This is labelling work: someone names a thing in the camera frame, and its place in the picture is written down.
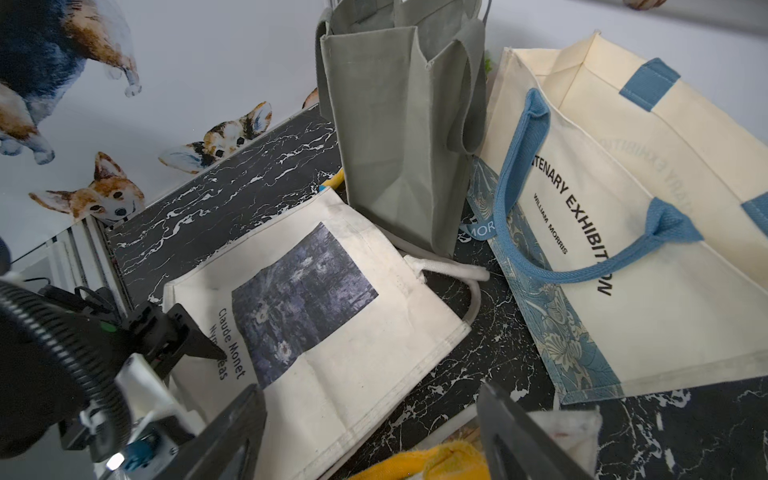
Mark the yellow plastic toy shovel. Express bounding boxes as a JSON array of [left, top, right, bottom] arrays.
[[318, 169, 345, 191]]

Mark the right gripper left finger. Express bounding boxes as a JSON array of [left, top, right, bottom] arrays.
[[156, 384, 267, 480]]

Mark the grey-green canvas bag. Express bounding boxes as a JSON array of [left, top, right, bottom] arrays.
[[315, 0, 490, 257]]

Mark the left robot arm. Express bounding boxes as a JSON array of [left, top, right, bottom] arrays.
[[1, 246, 226, 470]]

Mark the cream bag with blue handles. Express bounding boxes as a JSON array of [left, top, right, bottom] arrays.
[[464, 34, 767, 404]]

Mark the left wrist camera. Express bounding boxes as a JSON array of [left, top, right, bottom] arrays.
[[94, 353, 205, 479]]

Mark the white bag with yellow handles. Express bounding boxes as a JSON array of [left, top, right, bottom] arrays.
[[352, 405, 603, 479]]

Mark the cream canvas bag with print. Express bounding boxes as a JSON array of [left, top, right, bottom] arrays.
[[163, 189, 489, 479]]

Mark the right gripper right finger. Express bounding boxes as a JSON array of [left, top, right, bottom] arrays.
[[476, 382, 590, 480]]

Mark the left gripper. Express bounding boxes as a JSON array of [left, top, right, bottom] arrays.
[[126, 302, 227, 380]]

